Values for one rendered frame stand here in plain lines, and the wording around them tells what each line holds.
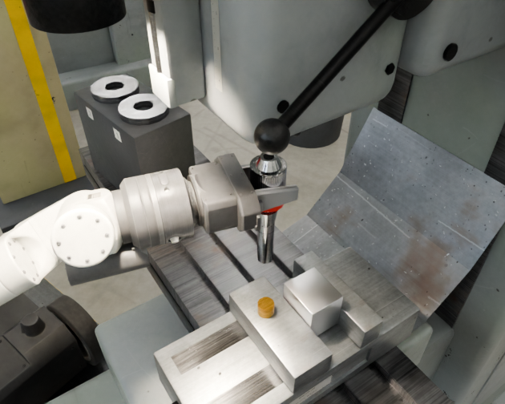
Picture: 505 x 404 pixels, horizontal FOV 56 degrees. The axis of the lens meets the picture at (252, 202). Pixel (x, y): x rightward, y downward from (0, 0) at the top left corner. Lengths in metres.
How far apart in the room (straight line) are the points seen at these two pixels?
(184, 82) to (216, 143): 2.34
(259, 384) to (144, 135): 0.45
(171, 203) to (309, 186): 1.96
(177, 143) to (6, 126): 1.58
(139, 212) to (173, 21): 0.22
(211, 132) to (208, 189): 2.32
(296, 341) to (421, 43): 0.37
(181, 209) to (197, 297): 0.28
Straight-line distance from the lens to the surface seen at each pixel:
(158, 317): 0.89
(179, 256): 0.86
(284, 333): 0.63
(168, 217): 0.55
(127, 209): 0.55
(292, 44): 0.40
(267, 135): 0.38
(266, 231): 0.66
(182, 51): 0.44
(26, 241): 0.63
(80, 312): 1.27
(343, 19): 0.43
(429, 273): 0.89
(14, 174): 2.53
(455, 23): 0.52
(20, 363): 1.24
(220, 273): 0.83
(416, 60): 0.52
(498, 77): 0.80
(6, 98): 2.35
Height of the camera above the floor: 1.57
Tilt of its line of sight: 41 degrees down
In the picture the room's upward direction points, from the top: straight up
